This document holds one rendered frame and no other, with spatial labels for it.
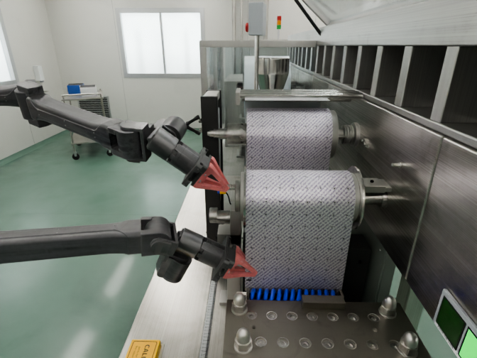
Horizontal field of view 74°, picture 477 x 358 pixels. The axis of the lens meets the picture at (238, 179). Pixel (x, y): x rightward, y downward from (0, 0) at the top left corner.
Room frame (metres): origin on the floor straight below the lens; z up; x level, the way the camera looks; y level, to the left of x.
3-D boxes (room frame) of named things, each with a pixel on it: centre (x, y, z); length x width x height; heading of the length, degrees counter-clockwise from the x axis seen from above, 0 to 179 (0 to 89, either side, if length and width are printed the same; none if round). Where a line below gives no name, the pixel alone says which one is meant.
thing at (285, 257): (0.61, -0.13, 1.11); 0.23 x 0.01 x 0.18; 88
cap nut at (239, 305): (0.54, 0.00, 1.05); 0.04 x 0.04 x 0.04
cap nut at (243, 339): (0.45, -0.01, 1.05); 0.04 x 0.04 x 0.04
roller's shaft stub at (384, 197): (0.66, -0.31, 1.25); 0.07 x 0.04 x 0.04; 88
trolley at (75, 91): (4.91, 2.35, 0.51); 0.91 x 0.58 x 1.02; 22
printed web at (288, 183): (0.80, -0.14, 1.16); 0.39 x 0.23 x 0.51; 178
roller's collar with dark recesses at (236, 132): (0.92, 0.00, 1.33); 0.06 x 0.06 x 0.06; 88
